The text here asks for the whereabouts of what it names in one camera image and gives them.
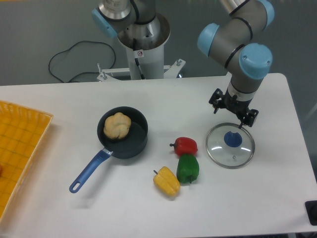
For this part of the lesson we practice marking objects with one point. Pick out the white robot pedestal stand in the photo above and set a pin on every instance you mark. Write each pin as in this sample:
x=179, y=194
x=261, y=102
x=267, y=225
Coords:
x=144, y=45

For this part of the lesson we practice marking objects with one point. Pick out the beige bread roll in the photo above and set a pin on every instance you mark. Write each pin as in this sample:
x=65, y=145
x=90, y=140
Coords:
x=117, y=126

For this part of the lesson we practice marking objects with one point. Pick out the glass pot lid blue knob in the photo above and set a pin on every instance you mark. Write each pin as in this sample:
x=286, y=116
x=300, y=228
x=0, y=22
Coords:
x=230, y=146

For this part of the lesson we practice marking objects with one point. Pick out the black device at table edge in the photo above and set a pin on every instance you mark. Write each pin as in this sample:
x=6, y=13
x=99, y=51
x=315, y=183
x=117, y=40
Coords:
x=311, y=208

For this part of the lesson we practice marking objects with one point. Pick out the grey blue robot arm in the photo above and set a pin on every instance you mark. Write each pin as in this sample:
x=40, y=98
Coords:
x=230, y=46

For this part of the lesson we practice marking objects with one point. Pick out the dark pot blue handle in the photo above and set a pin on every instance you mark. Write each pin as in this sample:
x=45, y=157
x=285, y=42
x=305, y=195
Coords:
x=127, y=147

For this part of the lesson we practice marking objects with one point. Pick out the red bell pepper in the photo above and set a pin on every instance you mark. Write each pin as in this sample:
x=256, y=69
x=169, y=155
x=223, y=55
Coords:
x=184, y=145

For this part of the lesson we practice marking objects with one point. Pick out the green bell pepper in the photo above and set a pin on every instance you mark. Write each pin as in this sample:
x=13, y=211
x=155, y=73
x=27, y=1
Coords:
x=188, y=168

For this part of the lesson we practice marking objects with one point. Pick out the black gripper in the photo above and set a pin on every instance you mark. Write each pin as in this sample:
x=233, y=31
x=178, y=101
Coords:
x=239, y=108

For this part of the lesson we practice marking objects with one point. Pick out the yellow woven basket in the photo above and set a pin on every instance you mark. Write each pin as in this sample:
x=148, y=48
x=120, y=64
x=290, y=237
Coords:
x=21, y=131

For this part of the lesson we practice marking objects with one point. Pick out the yellow bell pepper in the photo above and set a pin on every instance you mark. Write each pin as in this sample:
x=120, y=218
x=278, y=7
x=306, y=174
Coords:
x=166, y=181

